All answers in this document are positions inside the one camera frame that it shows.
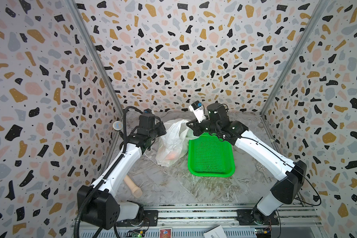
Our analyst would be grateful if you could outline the green plastic basket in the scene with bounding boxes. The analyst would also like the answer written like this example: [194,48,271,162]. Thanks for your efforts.
[187,133,235,178]

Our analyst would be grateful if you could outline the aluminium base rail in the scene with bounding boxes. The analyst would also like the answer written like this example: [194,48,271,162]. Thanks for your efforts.
[68,203,322,238]

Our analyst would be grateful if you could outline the black corrugated cable hose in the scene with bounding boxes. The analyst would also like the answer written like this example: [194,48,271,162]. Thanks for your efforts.
[73,106,145,238]

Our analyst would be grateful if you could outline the beige wooden pestle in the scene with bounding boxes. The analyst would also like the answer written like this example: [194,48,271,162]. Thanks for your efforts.
[124,175,143,198]

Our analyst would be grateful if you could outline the white paper sheet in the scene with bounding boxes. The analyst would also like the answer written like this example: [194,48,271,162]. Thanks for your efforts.
[203,225,227,238]

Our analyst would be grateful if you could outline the red card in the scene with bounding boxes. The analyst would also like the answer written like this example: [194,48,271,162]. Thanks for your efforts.
[159,228,172,238]

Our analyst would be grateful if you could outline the small circuit board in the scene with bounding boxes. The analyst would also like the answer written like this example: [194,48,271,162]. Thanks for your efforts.
[255,229,271,238]
[125,230,146,238]

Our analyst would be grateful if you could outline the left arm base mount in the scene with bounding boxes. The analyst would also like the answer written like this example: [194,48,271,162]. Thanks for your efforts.
[116,210,159,228]

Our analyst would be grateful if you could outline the blue white microphone on stand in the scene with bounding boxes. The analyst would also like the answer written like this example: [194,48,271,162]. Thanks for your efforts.
[113,121,127,151]

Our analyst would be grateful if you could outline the orange fruit large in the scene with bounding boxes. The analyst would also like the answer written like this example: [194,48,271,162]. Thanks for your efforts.
[167,151,180,160]

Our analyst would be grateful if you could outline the white plastic bag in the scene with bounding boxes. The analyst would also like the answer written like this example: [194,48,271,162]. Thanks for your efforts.
[156,119,198,167]

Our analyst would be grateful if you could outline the small circuit board right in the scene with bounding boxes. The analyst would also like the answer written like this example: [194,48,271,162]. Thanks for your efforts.
[255,229,271,238]

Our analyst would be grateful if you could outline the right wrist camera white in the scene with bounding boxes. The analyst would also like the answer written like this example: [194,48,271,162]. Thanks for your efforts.
[188,101,206,123]

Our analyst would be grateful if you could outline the small circuit board left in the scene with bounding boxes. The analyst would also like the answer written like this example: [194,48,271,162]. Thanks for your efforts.
[125,230,146,238]

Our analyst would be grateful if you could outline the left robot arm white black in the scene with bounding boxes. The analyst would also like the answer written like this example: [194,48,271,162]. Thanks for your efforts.
[73,110,166,238]

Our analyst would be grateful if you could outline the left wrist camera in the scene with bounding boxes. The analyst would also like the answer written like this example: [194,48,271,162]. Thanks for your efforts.
[143,109,154,115]

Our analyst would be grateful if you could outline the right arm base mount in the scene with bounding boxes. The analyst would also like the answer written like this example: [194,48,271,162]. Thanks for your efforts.
[237,209,280,226]

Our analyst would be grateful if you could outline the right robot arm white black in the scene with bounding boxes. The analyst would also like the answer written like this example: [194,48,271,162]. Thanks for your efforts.
[187,101,307,222]

